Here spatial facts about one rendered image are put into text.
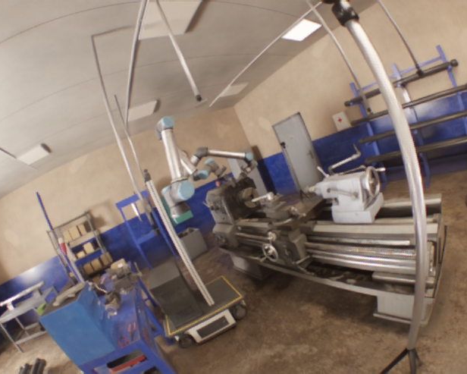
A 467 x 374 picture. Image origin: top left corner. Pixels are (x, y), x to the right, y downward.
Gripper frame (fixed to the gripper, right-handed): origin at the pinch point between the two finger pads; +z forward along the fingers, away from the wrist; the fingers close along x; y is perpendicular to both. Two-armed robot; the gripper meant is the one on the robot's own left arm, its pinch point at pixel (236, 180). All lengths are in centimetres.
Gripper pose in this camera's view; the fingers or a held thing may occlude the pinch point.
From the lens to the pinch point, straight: 258.6
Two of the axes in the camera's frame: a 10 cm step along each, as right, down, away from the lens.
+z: -7.0, 7.1, -1.0
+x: -2.5, -1.2, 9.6
